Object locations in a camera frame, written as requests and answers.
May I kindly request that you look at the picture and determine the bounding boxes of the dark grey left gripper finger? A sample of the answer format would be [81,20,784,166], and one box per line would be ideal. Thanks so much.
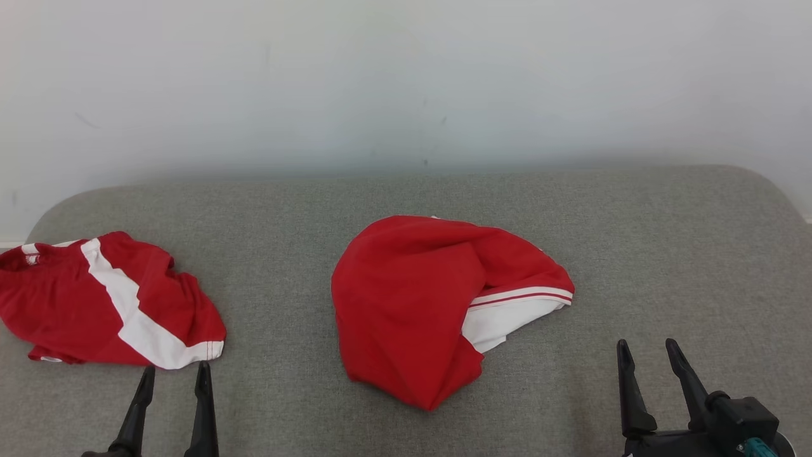
[184,361,219,457]
[111,366,156,457]

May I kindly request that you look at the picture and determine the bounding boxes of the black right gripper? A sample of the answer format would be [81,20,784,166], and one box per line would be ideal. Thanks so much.
[617,338,725,457]

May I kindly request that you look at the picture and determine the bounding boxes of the red shorts with white stripe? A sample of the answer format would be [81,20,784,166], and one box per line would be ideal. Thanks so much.
[0,231,227,370]

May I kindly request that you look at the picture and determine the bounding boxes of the red jersey with white trim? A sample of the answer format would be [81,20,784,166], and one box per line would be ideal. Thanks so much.
[331,215,575,411]

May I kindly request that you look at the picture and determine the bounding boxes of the grey fabric sofa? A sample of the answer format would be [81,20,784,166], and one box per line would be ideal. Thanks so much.
[0,165,812,457]

